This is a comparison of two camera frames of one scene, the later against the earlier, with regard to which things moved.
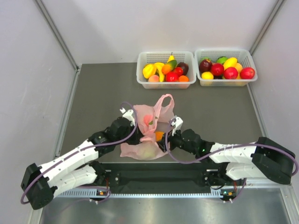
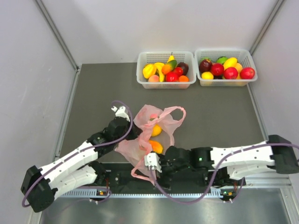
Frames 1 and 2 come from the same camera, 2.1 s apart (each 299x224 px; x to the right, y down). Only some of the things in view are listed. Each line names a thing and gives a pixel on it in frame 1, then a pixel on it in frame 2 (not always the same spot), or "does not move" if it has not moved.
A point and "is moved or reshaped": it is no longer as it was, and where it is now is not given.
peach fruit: x=153 y=78 does not move
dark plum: x=185 y=67 does not move
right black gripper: x=171 y=138 → x=164 y=172
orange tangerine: x=183 y=78 does not move
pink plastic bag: x=150 y=119 is moved or reshaped
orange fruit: x=159 y=135 → x=157 y=147
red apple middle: x=217 y=69 does not move
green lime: x=221 y=59 does not move
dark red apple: x=205 y=65 does not move
